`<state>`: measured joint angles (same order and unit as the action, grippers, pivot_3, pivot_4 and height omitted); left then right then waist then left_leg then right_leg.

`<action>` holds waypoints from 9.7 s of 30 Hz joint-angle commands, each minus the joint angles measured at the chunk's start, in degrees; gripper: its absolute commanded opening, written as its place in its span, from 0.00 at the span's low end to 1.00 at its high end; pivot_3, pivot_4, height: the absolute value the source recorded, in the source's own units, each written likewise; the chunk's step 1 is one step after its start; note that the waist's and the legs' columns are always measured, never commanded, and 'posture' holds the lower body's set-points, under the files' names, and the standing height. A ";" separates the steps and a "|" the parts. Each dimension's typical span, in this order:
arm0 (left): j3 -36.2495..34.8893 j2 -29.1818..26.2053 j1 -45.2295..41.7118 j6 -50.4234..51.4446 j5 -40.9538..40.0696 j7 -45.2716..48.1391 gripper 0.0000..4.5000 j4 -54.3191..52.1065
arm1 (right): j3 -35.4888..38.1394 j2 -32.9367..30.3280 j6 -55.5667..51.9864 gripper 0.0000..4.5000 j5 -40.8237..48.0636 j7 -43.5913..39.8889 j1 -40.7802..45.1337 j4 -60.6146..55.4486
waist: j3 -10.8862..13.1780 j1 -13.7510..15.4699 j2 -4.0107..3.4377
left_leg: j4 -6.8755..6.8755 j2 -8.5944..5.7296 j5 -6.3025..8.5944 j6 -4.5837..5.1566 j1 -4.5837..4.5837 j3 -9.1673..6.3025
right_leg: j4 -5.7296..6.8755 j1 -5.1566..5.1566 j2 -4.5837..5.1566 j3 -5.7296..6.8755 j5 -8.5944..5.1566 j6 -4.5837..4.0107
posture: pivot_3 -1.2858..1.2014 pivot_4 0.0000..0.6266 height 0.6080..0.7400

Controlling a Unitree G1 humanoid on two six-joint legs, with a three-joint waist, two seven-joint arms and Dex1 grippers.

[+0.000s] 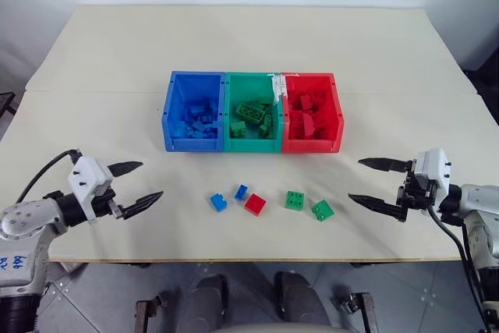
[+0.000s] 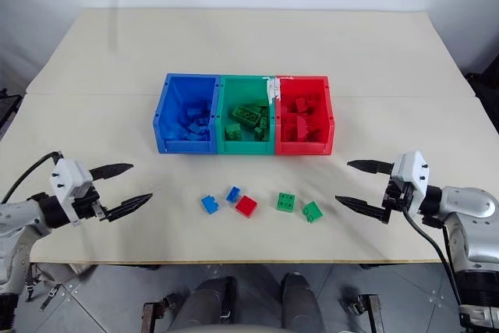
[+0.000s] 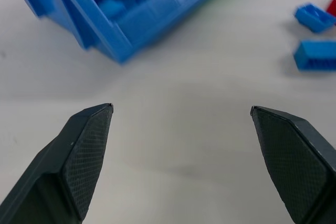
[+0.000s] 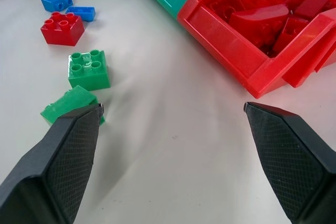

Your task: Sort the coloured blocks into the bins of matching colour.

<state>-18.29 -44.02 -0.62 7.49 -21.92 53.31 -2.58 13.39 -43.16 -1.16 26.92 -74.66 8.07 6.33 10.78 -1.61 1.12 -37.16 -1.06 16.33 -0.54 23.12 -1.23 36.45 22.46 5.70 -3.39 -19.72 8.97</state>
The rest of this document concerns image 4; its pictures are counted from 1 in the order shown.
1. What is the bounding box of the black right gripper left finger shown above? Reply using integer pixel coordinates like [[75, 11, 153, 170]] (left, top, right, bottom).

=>
[[0, 103, 104, 224]]

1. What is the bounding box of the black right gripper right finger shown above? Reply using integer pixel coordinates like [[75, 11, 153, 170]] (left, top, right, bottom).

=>
[[243, 101, 336, 224]]

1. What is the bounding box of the green overturned building block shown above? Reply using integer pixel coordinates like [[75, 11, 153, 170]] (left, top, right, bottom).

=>
[[40, 84, 106, 126]]

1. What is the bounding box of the green four-stud building block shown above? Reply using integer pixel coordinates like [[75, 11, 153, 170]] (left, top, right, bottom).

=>
[[67, 49, 111, 91]]

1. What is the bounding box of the red plastic sorting bin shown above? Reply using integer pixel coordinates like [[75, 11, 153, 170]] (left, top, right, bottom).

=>
[[177, 0, 336, 98]]

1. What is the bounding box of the red small square block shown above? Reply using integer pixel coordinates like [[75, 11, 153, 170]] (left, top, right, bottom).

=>
[[272, 17, 309, 54]]

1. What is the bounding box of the red four-stud building block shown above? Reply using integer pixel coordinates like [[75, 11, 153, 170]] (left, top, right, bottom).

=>
[[40, 11, 85, 47]]

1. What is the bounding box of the red curved building block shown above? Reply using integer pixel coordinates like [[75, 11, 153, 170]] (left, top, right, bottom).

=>
[[228, 3, 289, 34]]

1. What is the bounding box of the blue flat building block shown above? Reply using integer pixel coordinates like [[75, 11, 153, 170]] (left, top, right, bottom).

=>
[[65, 6, 96, 23]]

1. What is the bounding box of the dark red rectangular block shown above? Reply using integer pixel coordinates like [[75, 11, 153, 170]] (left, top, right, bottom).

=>
[[293, 0, 331, 20]]

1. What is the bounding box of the red studded building block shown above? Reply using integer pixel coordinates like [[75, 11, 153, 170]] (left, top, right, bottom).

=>
[[208, 0, 246, 23]]

